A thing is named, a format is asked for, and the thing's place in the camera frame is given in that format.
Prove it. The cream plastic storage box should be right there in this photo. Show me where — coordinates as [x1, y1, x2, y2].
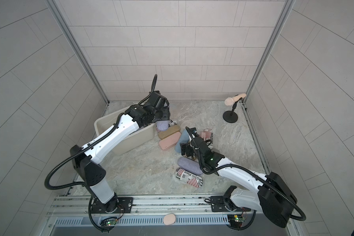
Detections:
[94, 106, 156, 155]

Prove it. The light blue case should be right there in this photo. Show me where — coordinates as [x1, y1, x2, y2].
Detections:
[175, 129, 189, 153]

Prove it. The tan case upper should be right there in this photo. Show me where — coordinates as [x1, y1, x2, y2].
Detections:
[158, 124, 181, 140]

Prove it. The pink case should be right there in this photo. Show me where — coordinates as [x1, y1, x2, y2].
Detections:
[159, 131, 181, 150]

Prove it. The purple case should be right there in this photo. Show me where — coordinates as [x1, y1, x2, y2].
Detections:
[156, 120, 170, 132]
[178, 157, 203, 176]

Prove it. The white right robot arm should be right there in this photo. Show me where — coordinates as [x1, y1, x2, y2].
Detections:
[186, 127, 307, 228]

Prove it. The right circuit board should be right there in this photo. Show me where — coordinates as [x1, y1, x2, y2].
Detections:
[227, 215, 246, 228]

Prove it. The flag print case right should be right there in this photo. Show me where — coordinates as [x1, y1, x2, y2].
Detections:
[201, 128, 213, 149]

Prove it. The flag newspaper case front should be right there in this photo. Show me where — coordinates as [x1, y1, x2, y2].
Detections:
[175, 168, 203, 188]

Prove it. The pink microphone on black stand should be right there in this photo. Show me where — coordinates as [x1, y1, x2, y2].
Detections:
[223, 93, 247, 124]

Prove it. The pink oval pad on rail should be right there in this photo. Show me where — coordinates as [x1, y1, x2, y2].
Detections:
[163, 213, 177, 226]

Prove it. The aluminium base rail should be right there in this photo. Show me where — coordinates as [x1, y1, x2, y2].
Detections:
[46, 190, 264, 217]

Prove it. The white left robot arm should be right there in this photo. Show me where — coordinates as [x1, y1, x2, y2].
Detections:
[44, 91, 170, 213]

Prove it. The circuit board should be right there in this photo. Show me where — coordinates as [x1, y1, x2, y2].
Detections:
[227, 215, 246, 228]
[100, 217, 118, 227]

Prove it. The left circuit board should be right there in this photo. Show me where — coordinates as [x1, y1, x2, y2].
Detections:
[100, 217, 118, 227]

